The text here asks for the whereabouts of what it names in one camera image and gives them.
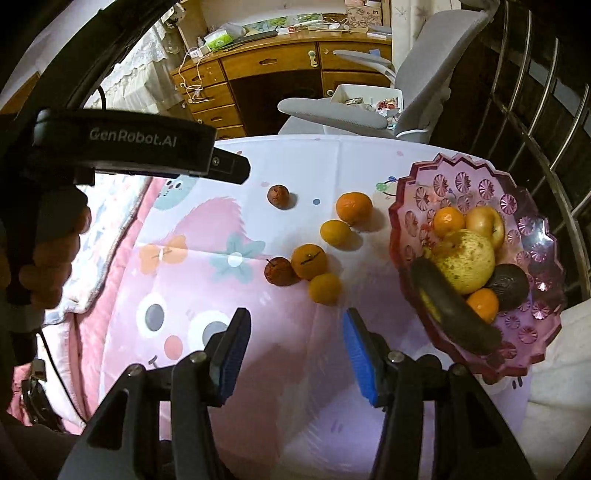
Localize black device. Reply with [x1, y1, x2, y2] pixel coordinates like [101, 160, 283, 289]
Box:
[21, 360, 63, 432]

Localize pink quilt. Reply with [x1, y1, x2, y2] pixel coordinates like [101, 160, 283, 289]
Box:
[9, 175, 155, 416]

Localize pastel floral blanket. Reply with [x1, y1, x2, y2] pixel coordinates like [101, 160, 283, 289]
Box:
[46, 175, 153, 319]

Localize white charging cable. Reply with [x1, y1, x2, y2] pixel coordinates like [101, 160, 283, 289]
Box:
[180, 55, 211, 112]

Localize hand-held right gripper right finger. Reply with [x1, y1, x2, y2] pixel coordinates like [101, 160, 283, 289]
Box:
[344, 308, 527, 480]

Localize purple glass bowl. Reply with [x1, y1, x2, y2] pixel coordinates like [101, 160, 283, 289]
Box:
[389, 152, 568, 384]

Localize grey office chair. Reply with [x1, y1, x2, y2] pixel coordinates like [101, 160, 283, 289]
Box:
[277, 0, 502, 144]

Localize dark avocado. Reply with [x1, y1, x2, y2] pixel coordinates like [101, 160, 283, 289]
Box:
[487, 264, 530, 312]

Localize orange tangerine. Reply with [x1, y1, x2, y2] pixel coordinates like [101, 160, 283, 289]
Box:
[335, 191, 373, 226]
[466, 287, 500, 323]
[308, 273, 342, 305]
[433, 207, 466, 236]
[291, 244, 328, 280]
[320, 220, 352, 247]

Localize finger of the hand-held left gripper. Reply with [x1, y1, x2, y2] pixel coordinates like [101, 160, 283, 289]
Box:
[210, 152, 251, 184]

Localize wooden desk with drawers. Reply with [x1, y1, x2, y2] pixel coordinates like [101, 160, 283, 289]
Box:
[172, 18, 395, 139]

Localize green tissue pack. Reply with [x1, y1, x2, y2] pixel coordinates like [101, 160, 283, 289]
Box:
[203, 30, 234, 51]

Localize dark overripe banana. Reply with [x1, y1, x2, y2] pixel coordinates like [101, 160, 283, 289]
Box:
[411, 257, 503, 356]

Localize bed with white lace cover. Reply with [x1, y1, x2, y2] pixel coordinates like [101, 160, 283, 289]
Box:
[99, 18, 174, 116]

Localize white floral curtain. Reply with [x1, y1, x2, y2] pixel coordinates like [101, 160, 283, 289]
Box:
[390, 0, 435, 61]

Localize person's dark pants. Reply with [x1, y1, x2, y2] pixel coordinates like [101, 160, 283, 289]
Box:
[0, 406, 81, 480]

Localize cartoon face printed tablecloth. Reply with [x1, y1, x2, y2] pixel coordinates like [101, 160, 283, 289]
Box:
[92, 134, 536, 480]

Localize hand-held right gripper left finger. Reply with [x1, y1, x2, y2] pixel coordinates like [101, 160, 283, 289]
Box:
[58, 308, 252, 480]

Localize red apple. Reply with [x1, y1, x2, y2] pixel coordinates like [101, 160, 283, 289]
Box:
[465, 206, 505, 250]

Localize white tray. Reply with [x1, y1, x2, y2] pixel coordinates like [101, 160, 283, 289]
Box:
[330, 84, 403, 116]

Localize person's left hand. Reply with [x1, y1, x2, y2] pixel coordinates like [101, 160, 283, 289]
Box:
[18, 203, 92, 309]

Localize patterned cardboard box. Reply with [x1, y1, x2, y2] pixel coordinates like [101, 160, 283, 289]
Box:
[346, 2, 384, 28]

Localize black cable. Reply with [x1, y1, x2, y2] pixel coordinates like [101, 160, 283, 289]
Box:
[41, 0, 174, 114]

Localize yellow pear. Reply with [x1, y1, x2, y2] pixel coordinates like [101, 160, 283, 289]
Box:
[431, 229, 496, 295]

